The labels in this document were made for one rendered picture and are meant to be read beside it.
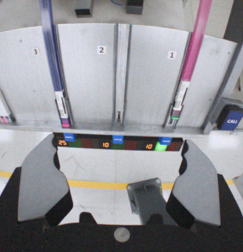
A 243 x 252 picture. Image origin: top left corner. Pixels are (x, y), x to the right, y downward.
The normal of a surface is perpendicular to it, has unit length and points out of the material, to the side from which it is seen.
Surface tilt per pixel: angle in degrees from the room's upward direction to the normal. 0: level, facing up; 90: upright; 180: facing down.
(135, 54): 43
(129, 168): 0
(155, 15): 0
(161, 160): 0
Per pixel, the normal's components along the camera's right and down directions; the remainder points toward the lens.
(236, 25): -1.00, -0.04
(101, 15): 0.03, -0.01
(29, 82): 0.00, 0.67
